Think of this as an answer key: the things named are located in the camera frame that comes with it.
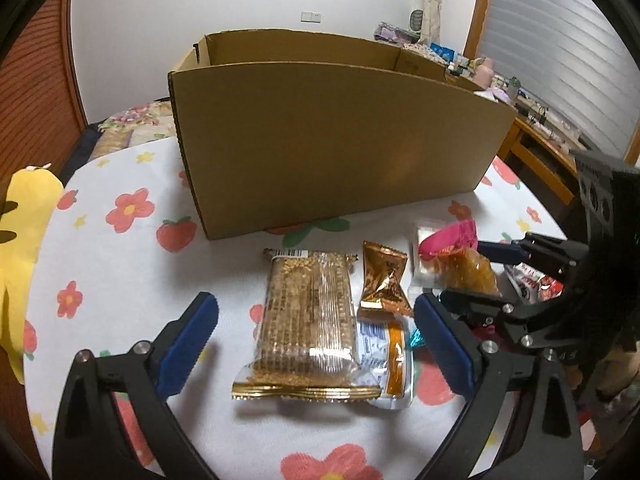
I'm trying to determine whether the floral fabric bag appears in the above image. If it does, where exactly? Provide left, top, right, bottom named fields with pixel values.
left=402, top=40, right=446, bottom=59

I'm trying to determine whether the red white snack packet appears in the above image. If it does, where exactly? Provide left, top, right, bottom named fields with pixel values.
left=502, top=262, right=563, bottom=304

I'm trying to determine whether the grey window blind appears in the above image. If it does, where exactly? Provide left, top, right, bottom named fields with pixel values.
left=462, top=0, right=640, bottom=166

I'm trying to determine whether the yellow plush toy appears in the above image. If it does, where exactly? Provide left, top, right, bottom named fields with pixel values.
left=0, top=162, right=65, bottom=386

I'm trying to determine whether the long sesame cracker packet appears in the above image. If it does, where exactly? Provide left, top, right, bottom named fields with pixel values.
left=231, top=247, right=382, bottom=403

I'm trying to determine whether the wooden window frame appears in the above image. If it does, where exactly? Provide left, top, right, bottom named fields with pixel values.
left=462, top=0, right=498, bottom=58

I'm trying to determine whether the clear white snack packet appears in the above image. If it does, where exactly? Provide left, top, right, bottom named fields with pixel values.
left=407, top=222, right=451, bottom=302

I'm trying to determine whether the wooden louvred wardrobe door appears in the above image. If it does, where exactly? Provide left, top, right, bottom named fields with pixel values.
left=0, top=0, right=91, bottom=211

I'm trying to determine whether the small brown foil packet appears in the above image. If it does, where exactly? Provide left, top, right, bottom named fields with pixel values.
left=359, top=241, right=415, bottom=317

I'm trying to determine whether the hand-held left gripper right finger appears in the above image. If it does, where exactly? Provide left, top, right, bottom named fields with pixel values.
left=414, top=292, right=586, bottom=480

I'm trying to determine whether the pink packet of orange snacks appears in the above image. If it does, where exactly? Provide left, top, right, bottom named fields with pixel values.
left=417, top=219, right=501, bottom=297

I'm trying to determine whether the floral patchwork quilt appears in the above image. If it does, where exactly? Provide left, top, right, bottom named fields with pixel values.
left=90, top=101, right=176, bottom=161

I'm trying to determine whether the beige patterned curtain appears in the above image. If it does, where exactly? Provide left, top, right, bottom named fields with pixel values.
left=417, top=0, right=451, bottom=46

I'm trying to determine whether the white orange snack packet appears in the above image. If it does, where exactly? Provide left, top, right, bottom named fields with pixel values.
left=352, top=307, right=416, bottom=411

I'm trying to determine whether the purple cloth pile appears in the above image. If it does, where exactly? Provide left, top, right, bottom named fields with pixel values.
left=374, top=21, right=418, bottom=43

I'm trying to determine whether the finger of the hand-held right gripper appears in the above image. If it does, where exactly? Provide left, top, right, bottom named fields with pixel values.
left=476, top=232, right=594, bottom=286
left=439, top=287, right=594, bottom=350

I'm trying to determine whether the flower strawberry printed bed sheet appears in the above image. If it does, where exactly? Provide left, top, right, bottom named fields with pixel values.
left=22, top=137, right=571, bottom=480

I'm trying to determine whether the person's right hand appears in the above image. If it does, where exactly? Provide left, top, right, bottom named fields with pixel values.
left=597, top=340, right=640, bottom=402

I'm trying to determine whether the dark navy cloth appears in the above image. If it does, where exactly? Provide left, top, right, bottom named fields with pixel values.
left=59, top=122, right=103, bottom=186

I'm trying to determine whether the brown cardboard box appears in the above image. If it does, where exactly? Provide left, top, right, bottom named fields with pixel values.
left=168, top=29, right=518, bottom=241

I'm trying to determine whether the pink thermos bottle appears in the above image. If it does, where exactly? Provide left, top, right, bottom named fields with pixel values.
left=472, top=57, right=496, bottom=86

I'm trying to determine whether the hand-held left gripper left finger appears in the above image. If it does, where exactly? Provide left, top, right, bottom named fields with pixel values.
left=52, top=291, right=221, bottom=480

